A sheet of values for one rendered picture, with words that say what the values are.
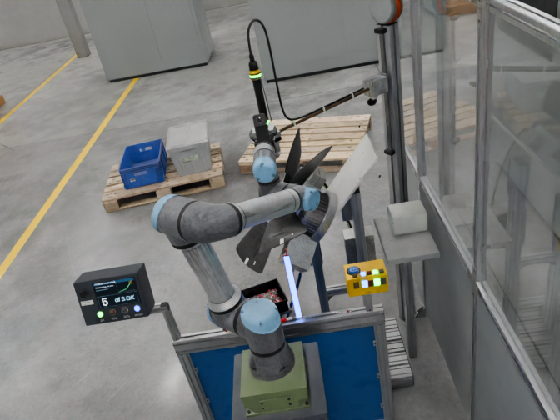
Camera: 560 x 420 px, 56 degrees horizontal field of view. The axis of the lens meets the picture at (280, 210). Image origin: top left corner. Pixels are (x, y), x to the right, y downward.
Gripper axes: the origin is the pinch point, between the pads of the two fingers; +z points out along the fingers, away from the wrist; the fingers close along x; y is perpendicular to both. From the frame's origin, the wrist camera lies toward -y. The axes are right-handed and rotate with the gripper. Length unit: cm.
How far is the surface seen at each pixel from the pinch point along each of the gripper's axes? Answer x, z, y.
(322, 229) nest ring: 15, 12, 59
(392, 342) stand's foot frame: 44, 31, 159
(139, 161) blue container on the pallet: -165, 328, 149
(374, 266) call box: 33, -20, 59
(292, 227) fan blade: 3.3, -1.5, 46.7
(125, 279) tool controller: -62, -25, 42
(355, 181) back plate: 33, 19, 42
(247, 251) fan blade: -21, 18, 69
